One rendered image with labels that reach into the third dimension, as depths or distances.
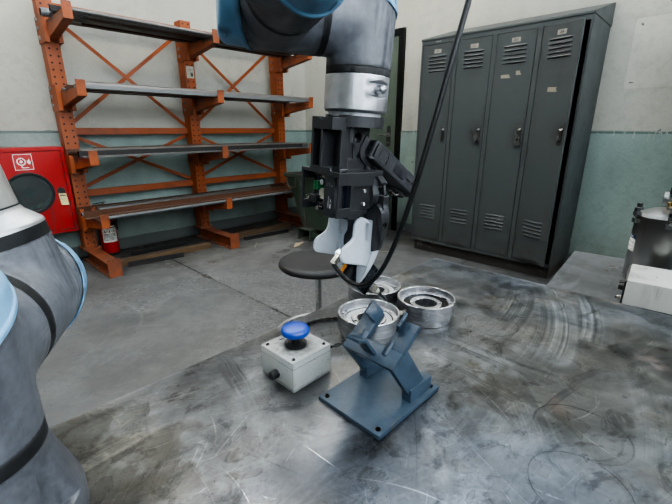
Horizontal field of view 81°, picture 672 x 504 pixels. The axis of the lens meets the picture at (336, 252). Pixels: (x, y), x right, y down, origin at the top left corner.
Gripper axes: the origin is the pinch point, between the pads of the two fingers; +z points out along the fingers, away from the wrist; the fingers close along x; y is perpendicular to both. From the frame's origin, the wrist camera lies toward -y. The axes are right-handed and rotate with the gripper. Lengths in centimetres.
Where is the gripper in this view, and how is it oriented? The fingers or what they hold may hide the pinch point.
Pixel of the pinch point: (354, 268)
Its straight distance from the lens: 54.6
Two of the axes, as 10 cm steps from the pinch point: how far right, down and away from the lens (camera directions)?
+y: -7.5, 1.6, -6.4
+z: -0.6, 9.5, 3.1
